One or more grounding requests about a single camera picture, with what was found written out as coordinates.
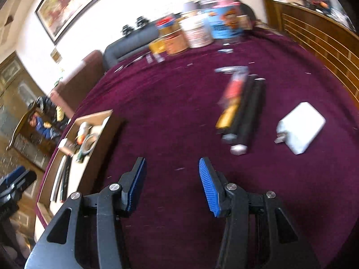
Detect black marker red cap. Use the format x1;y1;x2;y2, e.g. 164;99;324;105
60;156;72;203

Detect white cylindrical stick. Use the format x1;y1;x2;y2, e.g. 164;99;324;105
50;156;67;202

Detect white glue bottle orange cap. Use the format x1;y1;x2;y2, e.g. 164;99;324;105
76;121;92;145

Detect black pen white tip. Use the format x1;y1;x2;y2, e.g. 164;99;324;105
231;78;266;156

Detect yellow and black pen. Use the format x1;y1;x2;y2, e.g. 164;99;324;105
215;101;240;134

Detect clear case red rings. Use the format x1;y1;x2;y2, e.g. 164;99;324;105
218;71;250;110

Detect white cube charger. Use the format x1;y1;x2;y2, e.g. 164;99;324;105
58;138;77;157

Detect shallow cardboard box tray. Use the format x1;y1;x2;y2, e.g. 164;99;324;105
36;110;125;228

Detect black tape roll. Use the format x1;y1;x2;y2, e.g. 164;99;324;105
80;134;99;156

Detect maroon velvet tablecloth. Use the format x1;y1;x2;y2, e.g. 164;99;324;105
75;29;358;268

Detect wooden chair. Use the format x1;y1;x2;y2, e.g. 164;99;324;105
6;108;59;156

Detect seated person dark jacket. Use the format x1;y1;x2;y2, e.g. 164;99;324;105
28;96;69;143

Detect brown armchair white cover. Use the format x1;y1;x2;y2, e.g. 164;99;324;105
49;50;105;118

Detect wooden cabinet glass doors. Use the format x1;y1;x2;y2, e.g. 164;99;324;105
1;52;49;171

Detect clear grey syringe tube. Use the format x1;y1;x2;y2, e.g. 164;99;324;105
215;66;249;74

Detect small clear wrapper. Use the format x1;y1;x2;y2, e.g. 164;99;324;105
218;49;233;54

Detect dark grey leather sofa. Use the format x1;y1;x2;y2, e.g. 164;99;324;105
103;21;160;71

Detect yellow tape roll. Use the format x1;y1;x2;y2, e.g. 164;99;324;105
149;38;166;54

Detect white plastic tub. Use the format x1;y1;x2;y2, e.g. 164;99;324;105
179;15;214;49

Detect amber jar gold lid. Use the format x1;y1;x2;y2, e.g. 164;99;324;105
156;16;189;55

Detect blue cartoon plastic jar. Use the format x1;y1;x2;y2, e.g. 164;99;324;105
200;0;243;39

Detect wooden sideboard gold lines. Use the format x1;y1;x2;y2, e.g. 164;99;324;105
263;0;358;104

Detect white wall plug charger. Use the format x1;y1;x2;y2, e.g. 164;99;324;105
274;102;326;155

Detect framed wall painting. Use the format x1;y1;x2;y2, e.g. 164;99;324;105
35;0;99;44

